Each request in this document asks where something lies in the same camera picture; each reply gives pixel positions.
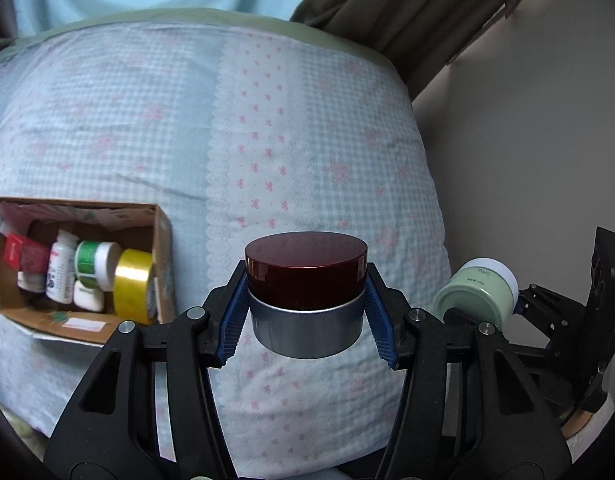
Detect pale green cream jar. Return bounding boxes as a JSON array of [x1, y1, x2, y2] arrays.
[[431, 258, 519, 330]]

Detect yellow packing tape roll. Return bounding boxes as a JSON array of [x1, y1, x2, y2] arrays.
[[112, 249, 157, 325]]

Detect red Marubi carton box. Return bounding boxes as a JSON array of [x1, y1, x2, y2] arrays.
[[3, 232, 50, 274]]

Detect red lidded silver jar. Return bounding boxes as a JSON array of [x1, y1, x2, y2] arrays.
[[245, 231, 367, 360]]

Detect grey white round jar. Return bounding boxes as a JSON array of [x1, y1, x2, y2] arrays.
[[73, 281, 105, 313]]

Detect green labelled white jar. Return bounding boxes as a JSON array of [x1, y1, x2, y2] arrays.
[[74, 240, 122, 292]]

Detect white pill bottle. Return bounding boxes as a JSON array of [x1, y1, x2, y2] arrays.
[[45, 229, 79, 306]]

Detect open cardboard box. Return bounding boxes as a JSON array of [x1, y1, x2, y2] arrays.
[[0, 197, 176, 344]]

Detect small white jar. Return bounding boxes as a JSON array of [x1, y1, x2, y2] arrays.
[[17, 271, 46, 294]]

